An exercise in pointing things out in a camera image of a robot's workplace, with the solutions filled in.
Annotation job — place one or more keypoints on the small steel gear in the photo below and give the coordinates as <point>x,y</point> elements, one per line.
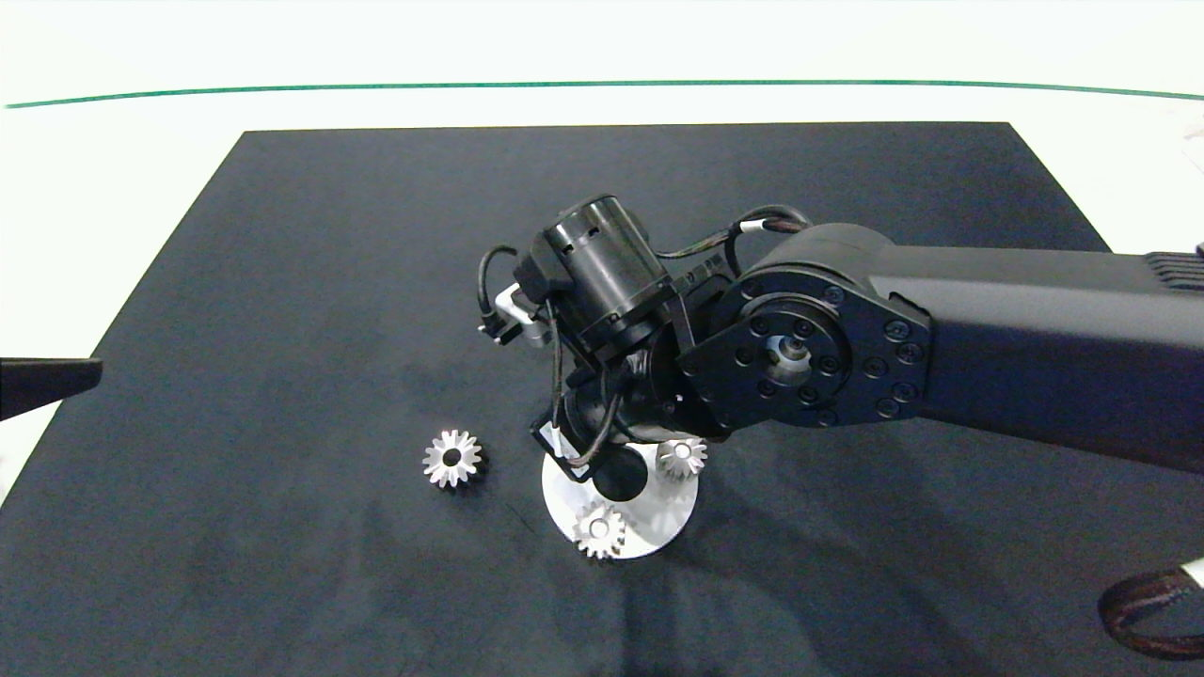
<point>694,461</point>
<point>611,537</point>

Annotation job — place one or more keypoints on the boxy shiny wrist camera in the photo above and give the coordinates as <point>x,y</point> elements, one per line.
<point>513,306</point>

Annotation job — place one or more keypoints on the dark rubber mat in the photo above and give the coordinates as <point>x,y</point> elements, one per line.
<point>282,282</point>

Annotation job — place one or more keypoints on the round white pin plate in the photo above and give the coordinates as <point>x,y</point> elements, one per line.
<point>658,522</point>

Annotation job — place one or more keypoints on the larger steel gear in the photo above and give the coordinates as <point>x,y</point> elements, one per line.
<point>467,461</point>

